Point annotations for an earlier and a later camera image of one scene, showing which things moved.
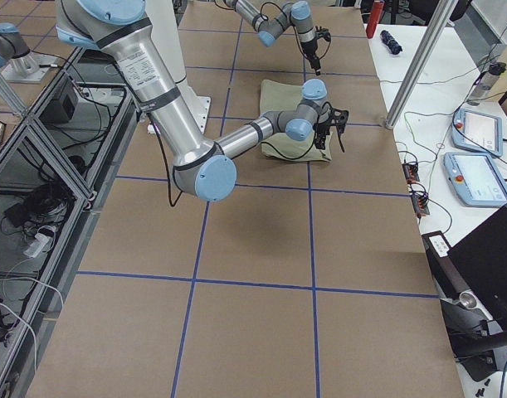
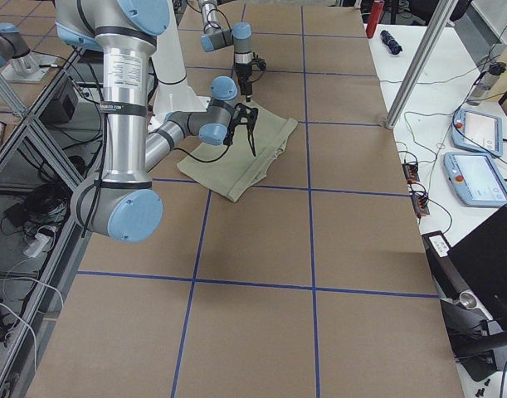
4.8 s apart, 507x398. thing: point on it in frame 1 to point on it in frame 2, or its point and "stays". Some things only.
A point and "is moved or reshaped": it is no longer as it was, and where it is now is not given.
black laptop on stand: (476, 281) stays
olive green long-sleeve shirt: (280, 97) is moved or reshaped
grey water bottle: (486, 80) stays
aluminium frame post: (418, 64) stays
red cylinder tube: (374, 17) stays
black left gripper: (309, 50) to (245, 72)
